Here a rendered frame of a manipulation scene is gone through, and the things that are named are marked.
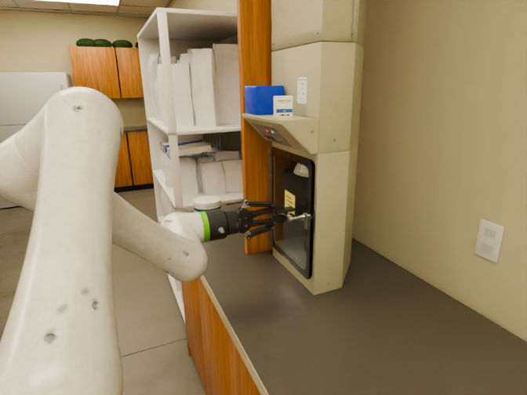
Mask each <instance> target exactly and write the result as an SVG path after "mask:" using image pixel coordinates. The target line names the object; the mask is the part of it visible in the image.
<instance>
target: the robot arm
mask: <svg viewBox="0 0 527 395"><path fill-rule="evenodd" d="M123 132H124V124H123V120H122V115H121V113H120V111H119V109H118V108H117V106H116V105H115V104H114V102H113V101H112V100H111V99H110V98H108V97H107V96H105V95H104V94H103V93H101V92H99V91H96V90H95V89H90V88H86V87H71V88H67V89H63V90H61V91H59V92H57V93H56V94H54V95H53V96H51V97H50V98H49V100H48V101H47V102H46V103H45V105H44V107H43V108H42V109H41V110H40V111H39V112H38V113H37V114H36V115H35V117H34V118H33V119H32V120H31V121H30V122H29V123H27V124H26V125H25V126H24V127H23V128H22V129H21V130H20V131H18V132H16V133H15V134H13V135H12V136H10V137H9V138H8V139H6V140H4V141H3V142H1V143H0V196H1V197H3V198H5V199H6V200H8V201H11V202H13V203H15V204H17V205H19V206H21V207H24V208H26V209H28V210H30V211H32V212H34V217H33V222H32V226H31V233H30V237H29V242H28V245H27V251H26V255H25V259H24V264H23V268H22V271H21V275H20V279H19V283H18V285H17V289H16V294H15V297H14V300H13V304H12V307H11V310H10V313H9V317H8V320H7V322H6V325H5V330H4V332H3V335H2V339H1V342H0V395H122V391H123V381H124V378H123V369H122V359H121V353H120V346H119V341H118V330H117V322H116V315H115V306H114V285H113V270H112V244H114V245H117V246H118V247H121V248H124V249H125V250H127V251H130V252H132V253H134V254H136V255H138V256H139V257H141V258H143V259H146V260H147V261H148V262H150V263H152V264H154V265H156V266H157V267H159V268H160V269H162V270H164V271H165V272H166V273H167V274H169V275H170V276H172V277H173V278H175V279H176V280H178V281H181V282H192V281H196V280H197V279H199V278H200V277H201V276H202V275H203V274H204V273H205V271H206V269H207V266H208V256H207V253H206V251H205V249H204V248H203V246H202V242H207V241H215V240H219V239H224V238H226V237H227V235H230V234H237V233H241V234H244V235H245V238H246V239H247V240H249V239H251V238H252V237H254V236H256V235H258V234H262V233H265V232H268V231H270V230H273V229H274V225H275V224H276V223H283V222H285V219H286V218H285V217H283V216H281V215H277V216H272V218H273V219H272V218H271V219H255V220H254V219H253V218H255V217H257V216H261V215H265V214H269V213H272V212H274V213H275V214H280V213H285V212H294V211H296V209H295V208H294V207H292V206H289V207H284V206H282V205H279V206H274V204H273V203H272V202H270V201H248V200H246V199H244V200H243V202H244V203H243V205H242V207H240V208H238V209H233V210H227V211H223V210H222V209H221V208H220V209H214V210H209V211H203V212H173V213H170V214H168V215H167V216H165V217H164V218H163V219H162V221H161V222H160V223H157V222H155V221H154V220H153V219H151V218H149V217H148V216H146V215H144V214H143V213H142V212H140V211H139V210H137V209H136V208H134V207H133V206H132V205H131V204H130V203H128V202H127V201H125V200H124V199H123V198H122V197H120V196H119V195H118V194H116V193H115V192H114V182H115V176H116V169H117V164H118V155H119V151H120V146H121V142H122V137H123ZM250 206H251V207H268V208H262V209H258V210H255V211H249V210H247V209H245V208H249V207H250ZM263 225H265V226H263ZM252 226H262V227H259V228H256V229H254V230H251V231H247V230H249V229H250V228H251V227H252Z"/></svg>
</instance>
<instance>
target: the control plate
mask: <svg viewBox="0 0 527 395"><path fill-rule="evenodd" d="M251 124H252V125H253V126H254V127H255V128H256V129H257V130H258V131H259V132H260V133H261V134H262V135H263V136H264V135H265V136H264V137H265V138H266V139H267V140H270V141H273V142H276V143H280V144H283V145H286V146H288V147H292V146H291V145H290V144H289V143H288V142H287V141H286V140H285V139H284V138H283V137H282V136H281V135H280V134H279V133H278V132H277V131H276V130H275V129H273V128H269V127H266V126H262V125H256V124H253V123H251ZM273 132H274V133H273ZM266 136H269V137H270V136H272V137H273V138H276V141H275V140H273V139H272V138H271V137H270V139H269V138H267V137H266ZM278 139H280V140H279V141H278ZM282 140H283V141H284V142H283V141H282Z"/></svg>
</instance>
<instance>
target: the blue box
mask: <svg viewBox="0 0 527 395"><path fill-rule="evenodd" d="M274 96H284V85H254V86H245V112H246V113H247V114H255V115H265V114H274Z"/></svg>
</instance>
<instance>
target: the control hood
mask: <svg viewBox="0 0 527 395"><path fill-rule="evenodd" d="M242 117H243V118H244V119H245V120H246V121H247V122H248V123H249V124H250V125H251V126H252V127H253V128H254V129H255V130H256V131H257V132H258V133H259V134H260V135H261V136H262V137H263V138H264V139H265V140H267V139H266V138H265V137H264V136H263V135H262V134H261V133H260V132H259V131H258V130H257V129H256V128H255V127H254V126H253V125H252V124H251V123H253V124H256V125H262V126H266V127H269V128H273V129H275V130H276V131H277V132H278V133H279V134H280V135H281V136H282V137H283V138H284V139H285V140H286V141H287V142H288V143H289V144H290V145H291V146H292V147H290V148H292V149H295V150H300V151H303V152H305V153H308V154H317V153H318V119H317V118H309V117H303V116H297V115H293V116H292V117H291V118H276V117H274V115H273V114H265V115H255V114H247V113H242ZM268 141H270V140H268ZM271 142H273V141H271ZM273 143H275V142H273ZM278 144H280V143H278ZM281 145H283V144H281ZM283 146H285V145H283ZM286 147H288V146H286Z"/></svg>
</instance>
